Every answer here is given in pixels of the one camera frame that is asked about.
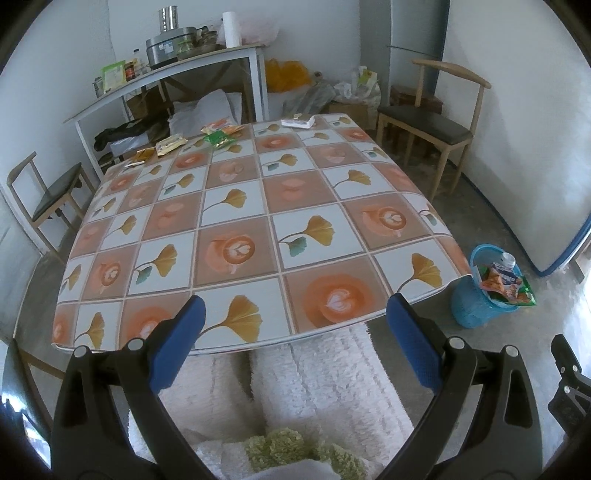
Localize white side table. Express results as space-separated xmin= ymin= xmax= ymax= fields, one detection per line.
xmin=64 ymin=44 xmax=271 ymax=183

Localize black bag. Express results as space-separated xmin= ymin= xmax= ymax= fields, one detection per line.
xmin=93 ymin=119 xmax=160 ymax=151

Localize green fuzzy jacket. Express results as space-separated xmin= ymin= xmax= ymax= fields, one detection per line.
xmin=244 ymin=429 xmax=366 ymax=480

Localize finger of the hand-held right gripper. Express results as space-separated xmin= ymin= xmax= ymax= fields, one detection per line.
xmin=551 ymin=333 xmax=583 ymax=377

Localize blue plastic basket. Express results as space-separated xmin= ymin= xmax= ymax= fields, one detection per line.
xmin=451 ymin=243 xmax=525 ymax=329

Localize brown wooden stool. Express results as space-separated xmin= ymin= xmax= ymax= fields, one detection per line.
xmin=390 ymin=84 xmax=444 ymax=116

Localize yellow plastic bag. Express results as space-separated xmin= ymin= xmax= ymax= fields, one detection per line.
xmin=265 ymin=59 xmax=311 ymax=90

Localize blue orange snack bag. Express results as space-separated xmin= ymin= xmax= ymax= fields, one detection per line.
xmin=479 ymin=262 xmax=537 ymax=309

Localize grey rice cooker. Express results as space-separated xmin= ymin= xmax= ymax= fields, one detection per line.
xmin=145 ymin=27 xmax=197 ymax=66

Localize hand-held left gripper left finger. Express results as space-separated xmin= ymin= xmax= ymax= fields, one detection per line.
xmin=50 ymin=295 xmax=207 ymax=480

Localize glass lidded pot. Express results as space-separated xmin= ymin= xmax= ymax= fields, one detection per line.
xmin=178 ymin=28 xmax=221 ymax=60

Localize grey plastic bag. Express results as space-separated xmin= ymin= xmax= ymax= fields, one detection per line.
xmin=281 ymin=83 xmax=335 ymax=116

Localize green food packet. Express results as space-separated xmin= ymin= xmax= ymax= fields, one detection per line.
xmin=102 ymin=61 xmax=126 ymax=92

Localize yellow snack packet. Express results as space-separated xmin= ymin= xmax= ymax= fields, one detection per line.
xmin=154 ymin=134 xmax=188 ymax=158

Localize wooden chair with dark seat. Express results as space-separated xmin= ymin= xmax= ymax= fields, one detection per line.
xmin=376 ymin=59 xmax=492 ymax=200
xmin=7 ymin=151 xmax=99 ymax=266

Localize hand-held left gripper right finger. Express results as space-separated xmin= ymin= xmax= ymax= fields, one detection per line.
xmin=376 ymin=293 xmax=542 ymax=480

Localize brown flat packet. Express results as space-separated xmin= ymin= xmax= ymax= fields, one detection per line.
xmin=124 ymin=148 xmax=155 ymax=167

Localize white plastic bag with carton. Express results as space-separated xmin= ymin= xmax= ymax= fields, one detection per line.
xmin=335 ymin=67 xmax=382 ymax=100

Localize white mattress with blue edge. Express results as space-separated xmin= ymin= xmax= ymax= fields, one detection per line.
xmin=438 ymin=0 xmax=591 ymax=278

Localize white paper towel roll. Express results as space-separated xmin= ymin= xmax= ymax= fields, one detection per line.
xmin=222 ymin=11 xmax=243 ymax=49

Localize brown cardboard box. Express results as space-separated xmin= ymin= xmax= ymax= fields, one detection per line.
xmin=329 ymin=100 xmax=377 ymax=130
xmin=127 ymin=88 xmax=163 ymax=121

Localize grey refrigerator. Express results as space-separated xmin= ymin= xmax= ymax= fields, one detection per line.
xmin=388 ymin=0 xmax=451 ymax=88

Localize white woven sack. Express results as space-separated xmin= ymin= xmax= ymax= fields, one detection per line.
xmin=168 ymin=90 xmax=244 ymax=136

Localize metal cylinder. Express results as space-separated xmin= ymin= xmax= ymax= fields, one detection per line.
xmin=158 ymin=6 xmax=180 ymax=34

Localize white wrapped box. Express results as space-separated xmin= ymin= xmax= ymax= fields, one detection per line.
xmin=110 ymin=136 xmax=155 ymax=162

